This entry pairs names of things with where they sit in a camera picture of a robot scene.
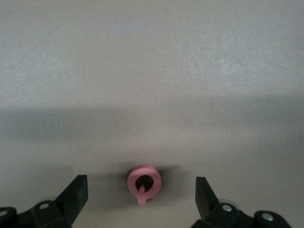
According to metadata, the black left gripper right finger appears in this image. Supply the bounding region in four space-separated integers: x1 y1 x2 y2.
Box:
191 176 294 228

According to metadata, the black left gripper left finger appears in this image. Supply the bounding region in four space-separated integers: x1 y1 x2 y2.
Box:
0 175 88 228

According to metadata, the pinkish red letter Q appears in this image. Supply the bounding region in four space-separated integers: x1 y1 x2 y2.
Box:
126 164 162 206

